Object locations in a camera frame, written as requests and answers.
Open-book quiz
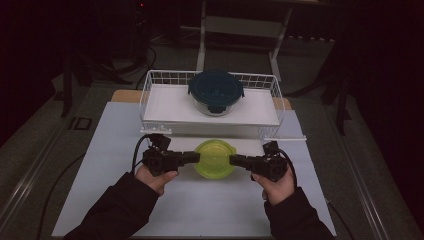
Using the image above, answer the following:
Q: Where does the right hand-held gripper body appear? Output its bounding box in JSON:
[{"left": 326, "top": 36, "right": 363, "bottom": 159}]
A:
[{"left": 248, "top": 140, "right": 289, "bottom": 183}]

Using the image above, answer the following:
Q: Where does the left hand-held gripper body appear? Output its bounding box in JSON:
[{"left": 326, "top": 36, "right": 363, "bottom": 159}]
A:
[{"left": 142, "top": 133, "right": 184, "bottom": 177}]

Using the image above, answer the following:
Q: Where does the green lid plastic container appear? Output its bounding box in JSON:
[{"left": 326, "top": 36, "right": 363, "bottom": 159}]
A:
[{"left": 193, "top": 139, "right": 238, "bottom": 180}]

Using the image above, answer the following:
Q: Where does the white wire shelf rack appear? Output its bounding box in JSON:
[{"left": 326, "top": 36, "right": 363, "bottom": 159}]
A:
[{"left": 139, "top": 69, "right": 308, "bottom": 143}]

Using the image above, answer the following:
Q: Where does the blue lid glass container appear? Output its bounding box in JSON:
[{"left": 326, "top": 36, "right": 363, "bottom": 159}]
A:
[{"left": 187, "top": 70, "right": 245, "bottom": 117}]

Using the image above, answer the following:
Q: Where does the person's left hand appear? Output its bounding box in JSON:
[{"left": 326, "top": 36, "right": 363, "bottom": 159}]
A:
[{"left": 134, "top": 164, "right": 179, "bottom": 196}]

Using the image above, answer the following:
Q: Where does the person's right hand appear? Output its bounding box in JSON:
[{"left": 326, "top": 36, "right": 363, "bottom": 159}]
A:
[{"left": 250, "top": 166, "right": 297, "bottom": 206}]

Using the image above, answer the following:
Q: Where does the white table cover sheet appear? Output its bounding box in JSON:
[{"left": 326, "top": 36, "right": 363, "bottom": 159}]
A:
[{"left": 51, "top": 101, "right": 338, "bottom": 238}]

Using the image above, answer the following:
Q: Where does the dark metal stand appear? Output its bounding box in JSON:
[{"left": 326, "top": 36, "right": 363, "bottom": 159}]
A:
[
  {"left": 333, "top": 74, "right": 352, "bottom": 136},
  {"left": 60, "top": 49, "right": 75, "bottom": 118}
]

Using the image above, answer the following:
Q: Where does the dark device with red light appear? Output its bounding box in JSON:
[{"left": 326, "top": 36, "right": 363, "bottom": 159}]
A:
[{"left": 132, "top": 0, "right": 152, "bottom": 63}]

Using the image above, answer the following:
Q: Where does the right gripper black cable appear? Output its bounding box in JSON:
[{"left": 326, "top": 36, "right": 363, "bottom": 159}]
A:
[{"left": 278, "top": 148, "right": 298, "bottom": 188}]

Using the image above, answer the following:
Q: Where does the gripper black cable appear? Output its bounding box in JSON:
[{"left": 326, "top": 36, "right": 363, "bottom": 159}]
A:
[
  {"left": 278, "top": 148, "right": 298, "bottom": 188},
  {"left": 131, "top": 133, "right": 158, "bottom": 174}
]

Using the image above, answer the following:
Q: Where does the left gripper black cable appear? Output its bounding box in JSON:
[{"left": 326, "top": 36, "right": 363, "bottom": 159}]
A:
[{"left": 131, "top": 133, "right": 158, "bottom": 174}]

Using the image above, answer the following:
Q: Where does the black floor cable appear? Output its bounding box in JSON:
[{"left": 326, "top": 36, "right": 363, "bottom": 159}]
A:
[
  {"left": 35, "top": 151, "right": 88, "bottom": 240},
  {"left": 324, "top": 196, "right": 354, "bottom": 240}
]

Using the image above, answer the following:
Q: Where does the bundle of black cables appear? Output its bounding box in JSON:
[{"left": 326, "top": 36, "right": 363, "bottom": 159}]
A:
[{"left": 99, "top": 44, "right": 158, "bottom": 91}]

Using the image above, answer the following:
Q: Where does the white frame desk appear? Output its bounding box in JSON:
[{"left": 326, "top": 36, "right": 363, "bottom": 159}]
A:
[{"left": 181, "top": 0, "right": 334, "bottom": 83}]

